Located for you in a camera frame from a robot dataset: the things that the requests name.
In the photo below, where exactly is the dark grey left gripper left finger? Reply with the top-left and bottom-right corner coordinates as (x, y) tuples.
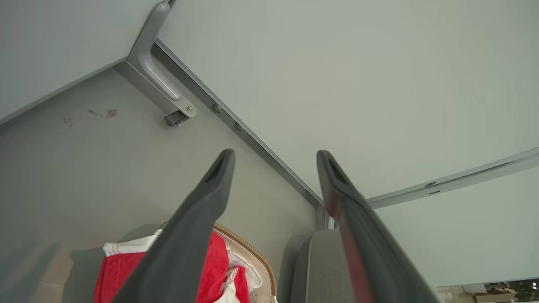
(112, 149), (235, 303)

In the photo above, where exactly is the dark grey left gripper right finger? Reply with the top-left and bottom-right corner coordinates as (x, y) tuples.
(316, 150), (441, 303)

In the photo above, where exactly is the red and white jersey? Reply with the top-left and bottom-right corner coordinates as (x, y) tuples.
(93, 231), (251, 303)

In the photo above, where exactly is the grey fabric sofa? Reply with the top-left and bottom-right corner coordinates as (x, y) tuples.
(277, 229), (440, 303)

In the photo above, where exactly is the wicker laundry basket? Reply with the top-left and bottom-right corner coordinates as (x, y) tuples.
(159, 222), (278, 303)

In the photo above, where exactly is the black caster wheel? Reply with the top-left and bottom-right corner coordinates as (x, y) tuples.
(164, 110), (190, 127)

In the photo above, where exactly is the grey metal partition foot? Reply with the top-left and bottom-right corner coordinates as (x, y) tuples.
(125, 0), (197, 119)

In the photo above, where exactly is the grey metal partition post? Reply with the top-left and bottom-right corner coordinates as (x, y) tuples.
(315, 202), (339, 230)

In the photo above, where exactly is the aluminium partition base rail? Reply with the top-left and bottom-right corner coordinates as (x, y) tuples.
(366, 147), (539, 210)
(151, 38), (327, 211)

